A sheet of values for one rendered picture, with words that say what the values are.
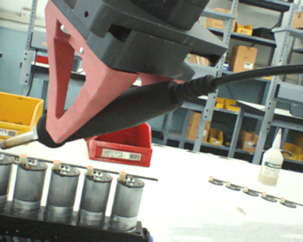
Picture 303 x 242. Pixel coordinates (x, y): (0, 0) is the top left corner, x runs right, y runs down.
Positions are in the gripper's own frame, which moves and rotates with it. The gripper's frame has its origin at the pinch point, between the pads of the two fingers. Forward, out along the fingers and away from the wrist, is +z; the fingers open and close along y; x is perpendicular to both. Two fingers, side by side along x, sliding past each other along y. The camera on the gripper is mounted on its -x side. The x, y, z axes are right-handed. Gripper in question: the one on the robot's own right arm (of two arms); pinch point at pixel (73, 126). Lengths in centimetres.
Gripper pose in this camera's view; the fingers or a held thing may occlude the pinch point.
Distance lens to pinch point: 24.1
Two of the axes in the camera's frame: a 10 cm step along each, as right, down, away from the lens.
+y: -6.4, -0.1, -7.7
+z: -5.2, 7.5, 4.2
